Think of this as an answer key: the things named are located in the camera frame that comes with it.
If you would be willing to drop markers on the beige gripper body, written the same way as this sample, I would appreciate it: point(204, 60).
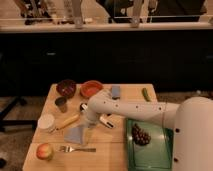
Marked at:
point(86, 131)

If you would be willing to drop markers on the grey towel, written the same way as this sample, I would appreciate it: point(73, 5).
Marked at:
point(73, 135)

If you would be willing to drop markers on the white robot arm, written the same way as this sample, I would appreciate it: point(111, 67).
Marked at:
point(191, 121)

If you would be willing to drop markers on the orange-red bowl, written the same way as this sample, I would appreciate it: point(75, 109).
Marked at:
point(90, 88)

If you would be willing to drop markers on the dark brown bowl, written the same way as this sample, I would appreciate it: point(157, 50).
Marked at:
point(66, 88)

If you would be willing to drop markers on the metal fork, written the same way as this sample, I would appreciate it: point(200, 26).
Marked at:
point(68, 149)

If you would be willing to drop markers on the small metal cup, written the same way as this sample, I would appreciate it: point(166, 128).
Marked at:
point(61, 103)

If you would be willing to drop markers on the white round container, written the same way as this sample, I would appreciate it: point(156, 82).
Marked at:
point(46, 122)

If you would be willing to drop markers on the red yellow apple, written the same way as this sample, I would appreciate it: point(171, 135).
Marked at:
point(44, 152)

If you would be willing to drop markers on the bunch of dark grapes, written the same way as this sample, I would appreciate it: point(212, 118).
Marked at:
point(140, 136)

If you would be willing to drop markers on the grey blue sponge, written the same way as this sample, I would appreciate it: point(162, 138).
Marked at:
point(115, 91)

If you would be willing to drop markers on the green plastic tray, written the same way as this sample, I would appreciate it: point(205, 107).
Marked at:
point(156, 155)

